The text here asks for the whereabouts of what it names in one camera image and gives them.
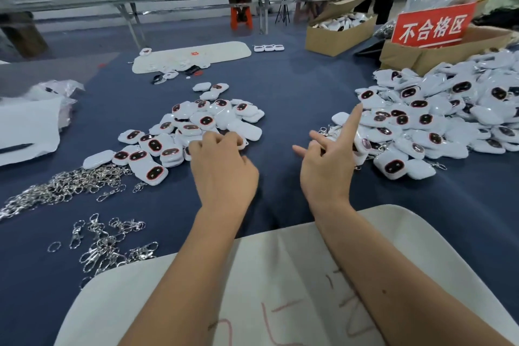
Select person's left hand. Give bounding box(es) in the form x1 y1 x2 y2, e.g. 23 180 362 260
188 131 261 215

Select person's right hand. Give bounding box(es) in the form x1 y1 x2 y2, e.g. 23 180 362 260
292 103 368 215

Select person's right forearm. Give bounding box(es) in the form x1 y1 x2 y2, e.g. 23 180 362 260
312 199 516 346

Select person's left forearm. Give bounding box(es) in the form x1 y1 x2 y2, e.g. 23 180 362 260
120 205 248 346

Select long white foam board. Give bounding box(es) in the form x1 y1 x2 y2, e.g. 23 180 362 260
131 41 252 75

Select white foam board red marks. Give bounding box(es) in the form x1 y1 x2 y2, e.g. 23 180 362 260
55 204 519 346

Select open cardboard box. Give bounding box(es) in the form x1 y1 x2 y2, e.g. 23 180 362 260
305 0 381 57

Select flat brown cardboard box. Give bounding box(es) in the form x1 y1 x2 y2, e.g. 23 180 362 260
380 25 517 77

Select red plastic stool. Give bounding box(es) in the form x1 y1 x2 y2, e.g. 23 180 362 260
230 5 254 32

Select black tripod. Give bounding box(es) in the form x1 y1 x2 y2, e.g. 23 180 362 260
274 0 291 26

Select red sign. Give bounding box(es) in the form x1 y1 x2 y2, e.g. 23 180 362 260
391 3 478 49

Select white paper sheet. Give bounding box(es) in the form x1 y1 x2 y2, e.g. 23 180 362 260
0 97 63 168

